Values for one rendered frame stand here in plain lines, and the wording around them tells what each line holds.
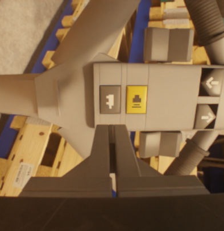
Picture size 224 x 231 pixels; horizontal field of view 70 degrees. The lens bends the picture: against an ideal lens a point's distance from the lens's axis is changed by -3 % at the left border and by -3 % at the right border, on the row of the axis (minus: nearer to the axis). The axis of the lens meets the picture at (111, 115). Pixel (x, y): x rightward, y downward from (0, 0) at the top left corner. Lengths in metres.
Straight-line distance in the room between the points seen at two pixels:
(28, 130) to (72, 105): 1.04
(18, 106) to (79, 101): 0.10
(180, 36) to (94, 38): 0.11
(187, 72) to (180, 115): 0.06
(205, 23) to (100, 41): 0.14
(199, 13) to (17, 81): 0.26
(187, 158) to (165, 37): 0.18
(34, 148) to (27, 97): 0.93
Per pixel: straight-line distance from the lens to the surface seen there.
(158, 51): 0.23
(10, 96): 0.29
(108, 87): 0.21
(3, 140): 1.48
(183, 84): 0.23
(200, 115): 0.25
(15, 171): 1.23
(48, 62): 1.62
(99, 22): 0.23
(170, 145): 0.26
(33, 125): 1.26
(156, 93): 0.22
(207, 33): 0.26
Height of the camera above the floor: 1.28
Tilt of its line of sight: 14 degrees down
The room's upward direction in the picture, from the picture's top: 94 degrees clockwise
